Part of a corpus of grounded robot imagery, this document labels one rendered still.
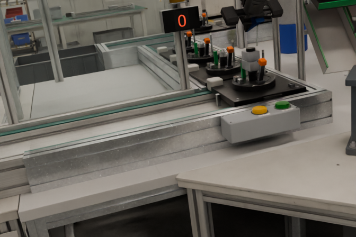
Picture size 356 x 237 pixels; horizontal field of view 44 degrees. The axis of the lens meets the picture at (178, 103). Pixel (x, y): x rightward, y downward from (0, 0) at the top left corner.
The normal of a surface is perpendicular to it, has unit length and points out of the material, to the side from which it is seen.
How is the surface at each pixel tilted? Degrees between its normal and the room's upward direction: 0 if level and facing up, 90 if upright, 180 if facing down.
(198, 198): 90
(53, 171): 90
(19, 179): 90
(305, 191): 0
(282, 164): 0
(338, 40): 45
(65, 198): 0
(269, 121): 90
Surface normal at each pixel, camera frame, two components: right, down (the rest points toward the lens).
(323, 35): -0.01, -0.46
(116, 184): -0.12, -0.95
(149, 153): 0.28, 0.26
